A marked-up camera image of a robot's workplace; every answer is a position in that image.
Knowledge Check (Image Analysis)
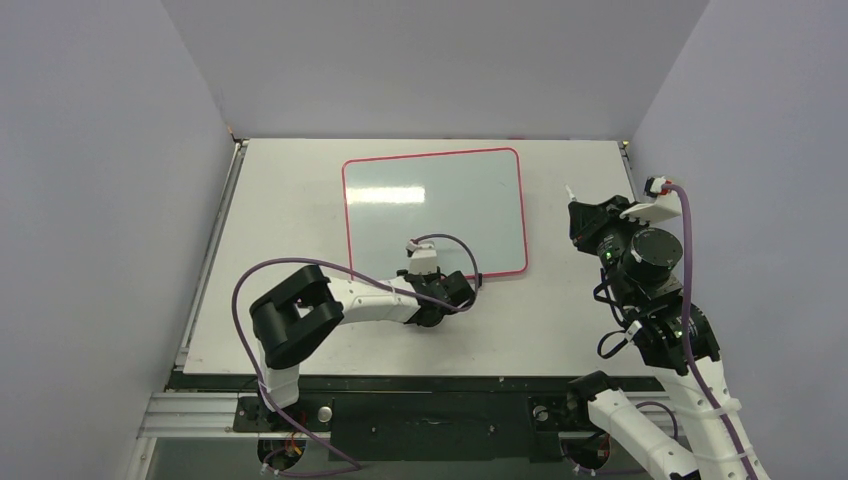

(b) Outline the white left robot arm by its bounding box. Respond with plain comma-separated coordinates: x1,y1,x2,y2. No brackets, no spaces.
249,264,476,430

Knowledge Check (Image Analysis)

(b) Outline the aluminium frame rail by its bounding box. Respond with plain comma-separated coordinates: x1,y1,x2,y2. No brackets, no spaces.
135,390,697,442

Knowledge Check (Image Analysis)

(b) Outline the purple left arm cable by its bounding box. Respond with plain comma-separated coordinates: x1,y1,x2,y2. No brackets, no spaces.
230,233,482,478

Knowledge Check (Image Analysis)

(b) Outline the red framed whiteboard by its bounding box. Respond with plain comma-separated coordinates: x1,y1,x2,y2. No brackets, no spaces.
341,147,529,278

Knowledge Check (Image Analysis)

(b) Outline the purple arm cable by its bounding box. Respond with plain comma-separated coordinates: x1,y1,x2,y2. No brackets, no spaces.
563,184,763,480
230,233,482,478

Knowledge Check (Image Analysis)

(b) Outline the black whiteboard marker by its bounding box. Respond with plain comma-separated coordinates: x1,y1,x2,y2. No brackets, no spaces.
565,185,577,204

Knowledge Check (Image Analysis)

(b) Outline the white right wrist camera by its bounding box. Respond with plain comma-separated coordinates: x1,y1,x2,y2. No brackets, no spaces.
619,176,682,225

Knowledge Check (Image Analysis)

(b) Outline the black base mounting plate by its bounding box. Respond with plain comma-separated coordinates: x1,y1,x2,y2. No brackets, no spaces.
165,372,670,465

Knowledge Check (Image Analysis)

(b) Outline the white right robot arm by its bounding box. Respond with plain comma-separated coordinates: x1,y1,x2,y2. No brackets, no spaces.
563,196,768,479

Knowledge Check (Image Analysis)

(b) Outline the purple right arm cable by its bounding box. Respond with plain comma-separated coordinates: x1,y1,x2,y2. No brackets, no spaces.
563,184,763,480

